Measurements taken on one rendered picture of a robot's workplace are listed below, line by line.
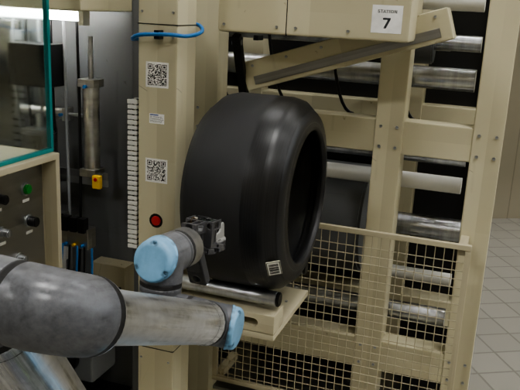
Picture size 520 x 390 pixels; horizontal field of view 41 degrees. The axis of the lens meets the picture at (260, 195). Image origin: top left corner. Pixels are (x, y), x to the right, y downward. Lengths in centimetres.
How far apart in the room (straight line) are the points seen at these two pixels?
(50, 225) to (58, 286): 129
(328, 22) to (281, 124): 43
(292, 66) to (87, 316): 156
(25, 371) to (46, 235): 117
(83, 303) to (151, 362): 146
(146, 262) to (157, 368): 98
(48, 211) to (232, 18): 83
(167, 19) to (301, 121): 49
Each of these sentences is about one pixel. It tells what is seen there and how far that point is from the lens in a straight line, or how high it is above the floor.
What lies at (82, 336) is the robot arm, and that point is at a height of 129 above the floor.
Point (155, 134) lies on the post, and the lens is 213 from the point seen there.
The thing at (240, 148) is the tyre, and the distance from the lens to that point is 186.
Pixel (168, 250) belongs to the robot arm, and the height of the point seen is 123.
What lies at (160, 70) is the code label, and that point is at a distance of 209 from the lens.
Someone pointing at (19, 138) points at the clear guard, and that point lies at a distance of 206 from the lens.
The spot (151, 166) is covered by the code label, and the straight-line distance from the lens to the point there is 215.
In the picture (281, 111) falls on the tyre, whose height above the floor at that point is 144.
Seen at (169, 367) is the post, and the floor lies 56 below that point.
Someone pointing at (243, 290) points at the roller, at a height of 91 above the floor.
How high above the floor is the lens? 172
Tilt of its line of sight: 15 degrees down
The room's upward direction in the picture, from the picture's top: 3 degrees clockwise
